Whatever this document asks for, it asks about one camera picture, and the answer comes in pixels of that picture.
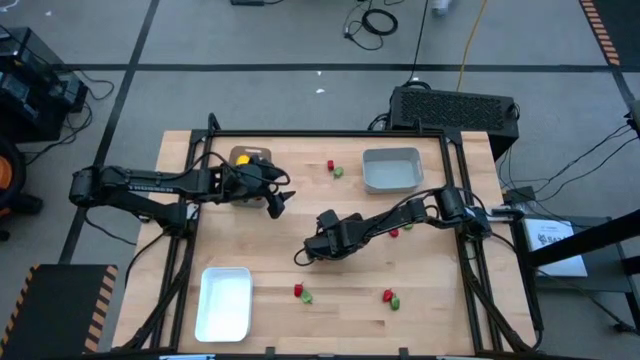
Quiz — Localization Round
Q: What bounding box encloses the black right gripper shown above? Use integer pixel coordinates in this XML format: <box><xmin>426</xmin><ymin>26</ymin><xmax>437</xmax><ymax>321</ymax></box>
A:
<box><xmin>303</xmin><ymin>214</ymin><xmax>365</xmax><ymax>261</ymax></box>

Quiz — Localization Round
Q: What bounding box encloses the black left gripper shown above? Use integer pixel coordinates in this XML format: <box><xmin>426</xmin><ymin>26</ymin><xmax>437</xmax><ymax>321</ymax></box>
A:
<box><xmin>230</xmin><ymin>162</ymin><xmax>297</xmax><ymax>220</ymax></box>

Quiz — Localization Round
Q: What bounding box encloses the white plastic tub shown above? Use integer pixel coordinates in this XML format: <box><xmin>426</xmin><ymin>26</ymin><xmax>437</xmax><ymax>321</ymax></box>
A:
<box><xmin>193</xmin><ymin>266</ymin><xmax>254</xmax><ymax>344</ymax></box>

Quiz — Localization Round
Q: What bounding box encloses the grey plastic tub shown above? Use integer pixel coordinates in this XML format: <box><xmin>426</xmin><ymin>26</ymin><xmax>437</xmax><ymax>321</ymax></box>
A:
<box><xmin>361</xmin><ymin>146</ymin><xmax>425</xmax><ymax>195</ymax></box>

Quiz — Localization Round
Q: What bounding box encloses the black computer case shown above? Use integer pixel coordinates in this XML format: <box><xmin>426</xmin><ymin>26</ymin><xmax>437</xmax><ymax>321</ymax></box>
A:
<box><xmin>388</xmin><ymin>85</ymin><xmax>521</xmax><ymax>161</ymax></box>

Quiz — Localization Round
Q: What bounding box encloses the black power adapter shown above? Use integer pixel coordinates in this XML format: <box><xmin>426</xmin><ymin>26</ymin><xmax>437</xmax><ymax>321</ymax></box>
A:
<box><xmin>502</xmin><ymin>185</ymin><xmax>537</xmax><ymax>206</ymax></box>

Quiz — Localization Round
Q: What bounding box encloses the white printed paper sheet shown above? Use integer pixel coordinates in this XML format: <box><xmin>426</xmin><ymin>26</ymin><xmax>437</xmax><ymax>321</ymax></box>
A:
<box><xmin>523</xmin><ymin>217</ymin><xmax>590</xmax><ymax>278</ymax></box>

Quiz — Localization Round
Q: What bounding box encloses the hazard-striped black mat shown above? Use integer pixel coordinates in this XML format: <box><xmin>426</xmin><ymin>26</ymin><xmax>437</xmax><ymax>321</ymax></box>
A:
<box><xmin>0</xmin><ymin>263</ymin><xmax>120</xmax><ymax>360</ymax></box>
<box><xmin>578</xmin><ymin>0</ymin><xmax>640</xmax><ymax>67</ymax></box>

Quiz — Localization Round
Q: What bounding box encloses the black equipment rack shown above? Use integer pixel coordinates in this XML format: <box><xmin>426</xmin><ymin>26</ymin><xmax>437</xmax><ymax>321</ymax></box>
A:
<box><xmin>0</xmin><ymin>25</ymin><xmax>90</xmax><ymax>144</ymax></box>

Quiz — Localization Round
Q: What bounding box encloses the orange and black machine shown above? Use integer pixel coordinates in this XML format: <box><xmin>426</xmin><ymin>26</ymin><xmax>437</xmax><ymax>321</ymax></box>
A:
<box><xmin>0</xmin><ymin>137</ymin><xmax>45</xmax><ymax>241</ymax></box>

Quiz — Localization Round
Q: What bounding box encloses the black side stand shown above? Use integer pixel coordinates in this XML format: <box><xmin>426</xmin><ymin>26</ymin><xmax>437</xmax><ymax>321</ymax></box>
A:
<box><xmin>514</xmin><ymin>208</ymin><xmax>640</xmax><ymax>331</ymax></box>

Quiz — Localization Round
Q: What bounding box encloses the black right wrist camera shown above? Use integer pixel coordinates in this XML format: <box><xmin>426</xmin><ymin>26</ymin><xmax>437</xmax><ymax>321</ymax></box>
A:
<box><xmin>317</xmin><ymin>209</ymin><xmax>342</xmax><ymax>232</ymax></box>

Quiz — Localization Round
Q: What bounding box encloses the black aluminium table frame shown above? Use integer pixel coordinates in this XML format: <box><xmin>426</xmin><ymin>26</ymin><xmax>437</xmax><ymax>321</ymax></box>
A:
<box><xmin>119</xmin><ymin>112</ymin><xmax>546</xmax><ymax>359</ymax></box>

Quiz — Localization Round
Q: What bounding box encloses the coiled black cable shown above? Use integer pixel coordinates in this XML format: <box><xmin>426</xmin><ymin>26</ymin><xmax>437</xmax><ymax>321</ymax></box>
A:
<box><xmin>342</xmin><ymin>0</ymin><xmax>400</xmax><ymax>52</ymax></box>

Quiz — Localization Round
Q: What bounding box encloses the long black cable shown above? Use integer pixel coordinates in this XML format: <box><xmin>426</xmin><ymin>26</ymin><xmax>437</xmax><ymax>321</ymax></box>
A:
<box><xmin>407</xmin><ymin>0</ymin><xmax>430</xmax><ymax>84</ymax></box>

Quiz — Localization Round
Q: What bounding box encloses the yellow cable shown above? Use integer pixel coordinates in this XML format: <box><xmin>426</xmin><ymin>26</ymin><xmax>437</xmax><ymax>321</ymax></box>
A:
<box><xmin>455</xmin><ymin>0</ymin><xmax>489</xmax><ymax>93</ymax></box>

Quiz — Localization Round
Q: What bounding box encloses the thin black cable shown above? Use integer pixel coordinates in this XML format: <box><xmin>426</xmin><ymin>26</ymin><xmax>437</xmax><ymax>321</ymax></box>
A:
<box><xmin>534</xmin><ymin>134</ymin><xmax>640</xmax><ymax>204</ymax></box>
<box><xmin>499</xmin><ymin>122</ymin><xmax>640</xmax><ymax>194</ymax></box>

